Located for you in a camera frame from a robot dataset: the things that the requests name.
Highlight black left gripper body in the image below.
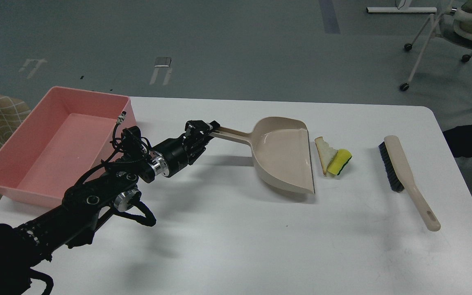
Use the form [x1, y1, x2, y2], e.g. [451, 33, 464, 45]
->
[150, 137, 198, 178]

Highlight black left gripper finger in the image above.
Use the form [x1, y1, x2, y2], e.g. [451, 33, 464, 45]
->
[197, 120, 220, 154]
[185, 120, 210, 158]

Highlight beige plastic dustpan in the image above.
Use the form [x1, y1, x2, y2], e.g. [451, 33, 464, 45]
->
[211, 116, 315, 195]

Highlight white bread slice piece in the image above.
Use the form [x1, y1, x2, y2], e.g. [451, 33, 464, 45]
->
[315, 136, 338, 176]

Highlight yellow green sponge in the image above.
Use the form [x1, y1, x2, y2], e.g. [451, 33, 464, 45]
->
[327, 149, 352, 176]

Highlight beige hand brush black bristles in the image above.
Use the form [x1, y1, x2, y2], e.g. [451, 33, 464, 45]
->
[378, 136, 441, 232]

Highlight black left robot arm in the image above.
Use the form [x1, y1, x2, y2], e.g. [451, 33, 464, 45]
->
[0, 111, 220, 295]

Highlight pink plastic bin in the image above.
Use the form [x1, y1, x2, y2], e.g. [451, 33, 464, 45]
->
[0, 86, 136, 209]

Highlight white desk base bar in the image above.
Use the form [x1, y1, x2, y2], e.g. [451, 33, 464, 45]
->
[365, 7, 438, 14]

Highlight rolling office chair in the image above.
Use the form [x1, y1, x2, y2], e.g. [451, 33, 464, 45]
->
[399, 0, 472, 92]

